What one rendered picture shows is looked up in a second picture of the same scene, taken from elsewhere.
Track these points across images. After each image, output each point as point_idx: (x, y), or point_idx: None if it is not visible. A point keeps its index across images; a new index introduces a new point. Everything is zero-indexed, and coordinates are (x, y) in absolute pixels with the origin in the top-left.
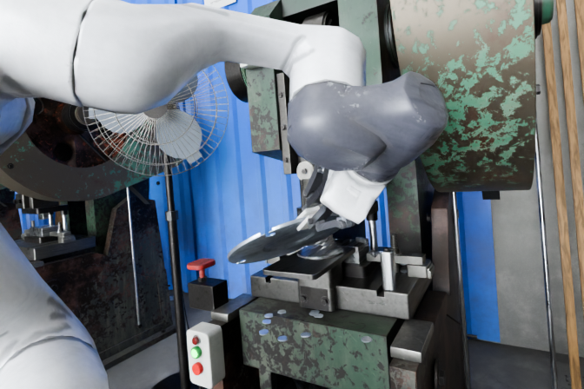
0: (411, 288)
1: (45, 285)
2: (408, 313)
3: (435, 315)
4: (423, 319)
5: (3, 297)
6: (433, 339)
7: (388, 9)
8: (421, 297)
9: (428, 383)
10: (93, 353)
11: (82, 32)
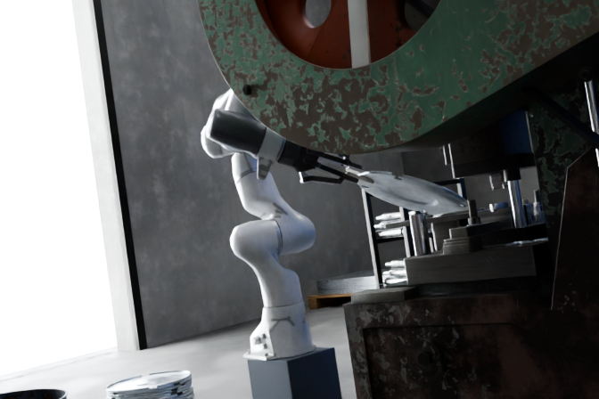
0: (417, 256)
1: (271, 198)
2: (406, 278)
3: (441, 297)
4: (432, 297)
5: (249, 198)
6: (411, 311)
7: None
8: (455, 278)
9: (395, 344)
10: (271, 227)
11: None
